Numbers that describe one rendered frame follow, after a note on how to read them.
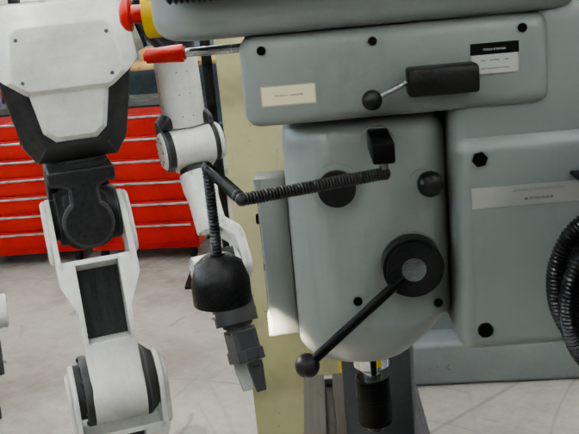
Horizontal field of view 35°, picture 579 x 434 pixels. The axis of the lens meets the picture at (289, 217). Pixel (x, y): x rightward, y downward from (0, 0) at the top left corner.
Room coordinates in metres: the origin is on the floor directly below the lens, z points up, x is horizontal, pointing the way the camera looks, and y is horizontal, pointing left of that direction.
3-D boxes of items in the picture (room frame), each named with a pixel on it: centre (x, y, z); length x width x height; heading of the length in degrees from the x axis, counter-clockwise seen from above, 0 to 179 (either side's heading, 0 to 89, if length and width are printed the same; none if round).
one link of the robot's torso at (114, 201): (1.83, 0.42, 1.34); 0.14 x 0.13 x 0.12; 107
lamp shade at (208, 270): (1.06, 0.09, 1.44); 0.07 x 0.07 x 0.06
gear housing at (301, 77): (1.12, -0.13, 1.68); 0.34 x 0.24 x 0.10; 88
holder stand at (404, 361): (1.57, -0.14, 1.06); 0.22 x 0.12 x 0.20; 171
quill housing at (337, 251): (1.12, -0.09, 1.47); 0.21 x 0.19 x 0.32; 178
